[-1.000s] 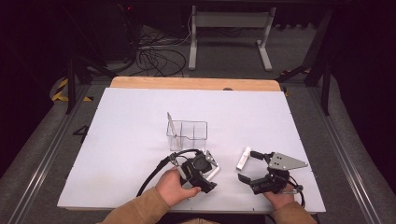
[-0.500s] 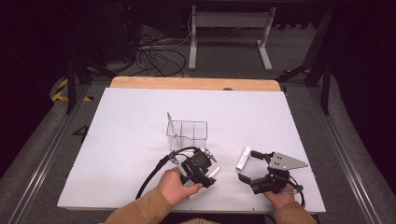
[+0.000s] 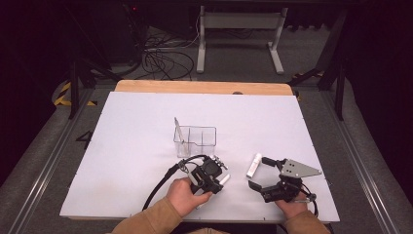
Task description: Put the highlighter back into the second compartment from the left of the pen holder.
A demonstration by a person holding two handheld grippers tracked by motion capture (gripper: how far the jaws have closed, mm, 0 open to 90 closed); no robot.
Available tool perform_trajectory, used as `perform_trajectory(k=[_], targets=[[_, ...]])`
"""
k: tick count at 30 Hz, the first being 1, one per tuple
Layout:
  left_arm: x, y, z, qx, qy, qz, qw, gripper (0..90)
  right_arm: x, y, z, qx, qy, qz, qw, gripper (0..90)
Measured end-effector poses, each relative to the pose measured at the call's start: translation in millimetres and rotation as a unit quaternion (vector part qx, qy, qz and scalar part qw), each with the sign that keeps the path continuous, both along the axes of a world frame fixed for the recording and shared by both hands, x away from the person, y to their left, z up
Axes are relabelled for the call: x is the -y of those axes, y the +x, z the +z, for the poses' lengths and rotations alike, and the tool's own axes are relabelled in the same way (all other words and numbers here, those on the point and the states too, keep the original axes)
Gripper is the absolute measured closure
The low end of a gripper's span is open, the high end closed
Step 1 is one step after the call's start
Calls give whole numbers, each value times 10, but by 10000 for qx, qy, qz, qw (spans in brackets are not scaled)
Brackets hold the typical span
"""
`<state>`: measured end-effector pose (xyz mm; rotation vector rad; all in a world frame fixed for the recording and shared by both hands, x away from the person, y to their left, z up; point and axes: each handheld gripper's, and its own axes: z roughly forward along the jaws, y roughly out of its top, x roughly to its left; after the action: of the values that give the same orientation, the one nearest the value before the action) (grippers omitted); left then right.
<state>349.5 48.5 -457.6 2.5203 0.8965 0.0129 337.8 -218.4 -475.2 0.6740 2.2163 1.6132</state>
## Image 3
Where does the tangle of black floor cables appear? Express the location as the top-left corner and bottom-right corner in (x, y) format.
(141, 28), (197, 82)

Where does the black metal stand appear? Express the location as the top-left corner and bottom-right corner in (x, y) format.
(63, 6), (122, 121)
(287, 9), (348, 122)

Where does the yellow black hazard tape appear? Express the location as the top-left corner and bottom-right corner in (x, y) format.
(53, 81), (97, 107)

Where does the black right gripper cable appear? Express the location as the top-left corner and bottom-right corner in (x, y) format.
(299, 182), (320, 218)

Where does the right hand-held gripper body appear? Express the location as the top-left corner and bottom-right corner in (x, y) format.
(259, 158), (323, 204)

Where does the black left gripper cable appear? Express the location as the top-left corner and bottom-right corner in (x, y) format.
(141, 154), (208, 212)

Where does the white tube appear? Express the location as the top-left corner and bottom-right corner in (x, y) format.
(245, 153), (263, 179)

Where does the clear plastic organizer box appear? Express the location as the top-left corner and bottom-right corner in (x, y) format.
(172, 125), (218, 160)

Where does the white metal desk frame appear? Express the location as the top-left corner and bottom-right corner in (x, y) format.
(196, 5), (288, 75)

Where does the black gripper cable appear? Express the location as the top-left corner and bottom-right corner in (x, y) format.
(141, 154), (208, 212)
(299, 182), (320, 218)

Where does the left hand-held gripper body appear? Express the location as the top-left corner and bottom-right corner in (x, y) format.
(177, 154), (232, 197)

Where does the person's left hand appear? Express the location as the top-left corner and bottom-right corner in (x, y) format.
(165, 176), (213, 218)

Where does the person's right hand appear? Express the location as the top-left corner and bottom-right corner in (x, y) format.
(274, 191), (310, 220)

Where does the clear silver pen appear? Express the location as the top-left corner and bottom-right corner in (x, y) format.
(173, 116), (189, 157)

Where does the aluminium floor rail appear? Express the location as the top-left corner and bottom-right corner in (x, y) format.
(9, 91), (95, 234)
(324, 93), (401, 234)

